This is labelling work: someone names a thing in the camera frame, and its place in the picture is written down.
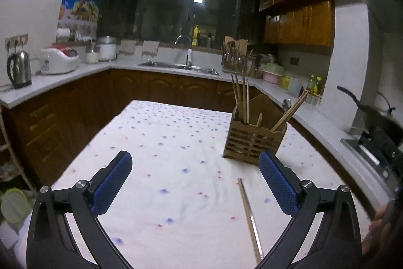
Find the beige dishcloth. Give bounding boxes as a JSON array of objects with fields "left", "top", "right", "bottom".
[
  {"left": 142, "top": 40, "right": 159, "bottom": 58},
  {"left": 120, "top": 40, "right": 137, "bottom": 56}
]

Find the clear plastic jug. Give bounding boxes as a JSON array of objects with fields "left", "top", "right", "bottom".
[{"left": 288, "top": 77, "right": 303, "bottom": 98}]

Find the dark window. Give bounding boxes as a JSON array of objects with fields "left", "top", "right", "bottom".
[{"left": 105, "top": 0, "right": 263, "bottom": 47}]

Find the white electric pot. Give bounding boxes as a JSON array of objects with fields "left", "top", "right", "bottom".
[{"left": 96, "top": 36, "right": 118, "bottom": 62}]

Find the red white rice cooker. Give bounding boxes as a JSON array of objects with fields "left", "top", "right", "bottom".
[{"left": 40, "top": 44, "right": 79, "bottom": 75}]

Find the pink green container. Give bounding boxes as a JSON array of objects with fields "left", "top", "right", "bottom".
[{"left": 262, "top": 63, "right": 285, "bottom": 85}]

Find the black-handled pan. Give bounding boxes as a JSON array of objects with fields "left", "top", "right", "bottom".
[{"left": 337, "top": 85, "right": 403, "bottom": 134}]

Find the wooden spice rack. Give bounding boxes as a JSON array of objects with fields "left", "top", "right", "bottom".
[{"left": 302, "top": 88, "right": 325, "bottom": 106}]

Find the steel sink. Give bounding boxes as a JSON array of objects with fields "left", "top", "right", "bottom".
[{"left": 137, "top": 61, "right": 220, "bottom": 76}]

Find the green round lid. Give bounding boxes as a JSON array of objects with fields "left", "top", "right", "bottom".
[{"left": 1, "top": 188, "right": 33, "bottom": 224}]

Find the metal spoon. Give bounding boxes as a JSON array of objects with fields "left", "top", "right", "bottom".
[{"left": 281, "top": 98, "right": 292, "bottom": 118}]

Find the steel stove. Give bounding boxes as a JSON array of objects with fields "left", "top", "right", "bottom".
[{"left": 340, "top": 133, "right": 394, "bottom": 181}]

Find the wooden chopstick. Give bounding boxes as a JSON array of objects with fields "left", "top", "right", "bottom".
[
  {"left": 231, "top": 74, "right": 241, "bottom": 123},
  {"left": 240, "top": 178, "right": 263, "bottom": 259},
  {"left": 242, "top": 71, "right": 248, "bottom": 125},
  {"left": 235, "top": 75, "right": 244, "bottom": 124},
  {"left": 238, "top": 178, "right": 260, "bottom": 261},
  {"left": 274, "top": 93, "right": 310, "bottom": 132},
  {"left": 271, "top": 90, "right": 308, "bottom": 132}
]

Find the white lidded jar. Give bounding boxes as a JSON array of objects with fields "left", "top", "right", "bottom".
[{"left": 86, "top": 44, "right": 100, "bottom": 65}]

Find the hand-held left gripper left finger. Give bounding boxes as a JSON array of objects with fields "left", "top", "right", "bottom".
[{"left": 26, "top": 150, "right": 133, "bottom": 269}]

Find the white wall socket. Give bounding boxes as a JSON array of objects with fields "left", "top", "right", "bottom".
[{"left": 5, "top": 34, "right": 28, "bottom": 47}]

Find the metal faucet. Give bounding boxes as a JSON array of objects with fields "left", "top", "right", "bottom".
[{"left": 175, "top": 35, "right": 193, "bottom": 69}]

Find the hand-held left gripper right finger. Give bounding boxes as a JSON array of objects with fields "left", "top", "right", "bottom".
[{"left": 255, "top": 150, "right": 362, "bottom": 269}]

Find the wooden utensil holder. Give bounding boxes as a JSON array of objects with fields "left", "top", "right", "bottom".
[{"left": 222, "top": 92, "right": 288, "bottom": 165}]

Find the dish rack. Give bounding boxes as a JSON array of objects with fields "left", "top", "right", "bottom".
[{"left": 221, "top": 35, "right": 249, "bottom": 73}]

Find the person's right hand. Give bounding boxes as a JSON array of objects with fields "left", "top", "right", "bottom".
[{"left": 362, "top": 203, "right": 399, "bottom": 257}]

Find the steel electric kettle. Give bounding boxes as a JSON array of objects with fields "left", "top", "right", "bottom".
[{"left": 7, "top": 50, "right": 32, "bottom": 89}]

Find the dotted white tablecloth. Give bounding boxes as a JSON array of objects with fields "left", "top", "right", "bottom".
[{"left": 52, "top": 100, "right": 375, "bottom": 269}]

